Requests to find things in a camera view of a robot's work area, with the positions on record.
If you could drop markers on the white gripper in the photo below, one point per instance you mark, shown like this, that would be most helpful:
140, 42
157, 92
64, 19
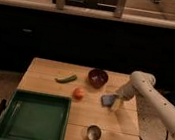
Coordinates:
125, 92

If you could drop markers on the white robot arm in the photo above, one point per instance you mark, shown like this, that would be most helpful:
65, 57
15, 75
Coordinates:
143, 83

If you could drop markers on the blue sponge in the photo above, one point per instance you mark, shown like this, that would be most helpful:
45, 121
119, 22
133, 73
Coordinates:
108, 100

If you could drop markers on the metal cup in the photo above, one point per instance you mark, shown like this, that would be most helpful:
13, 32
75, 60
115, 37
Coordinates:
93, 133

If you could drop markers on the green cucumber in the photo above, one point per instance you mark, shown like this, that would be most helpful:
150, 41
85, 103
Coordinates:
67, 79

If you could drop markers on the orange tomato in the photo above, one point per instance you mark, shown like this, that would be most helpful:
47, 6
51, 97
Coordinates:
78, 93

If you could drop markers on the dark purple bowl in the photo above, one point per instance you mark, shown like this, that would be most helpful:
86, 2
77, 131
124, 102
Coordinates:
97, 78

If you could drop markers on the green plastic tray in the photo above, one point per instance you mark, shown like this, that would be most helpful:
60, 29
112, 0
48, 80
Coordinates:
34, 116

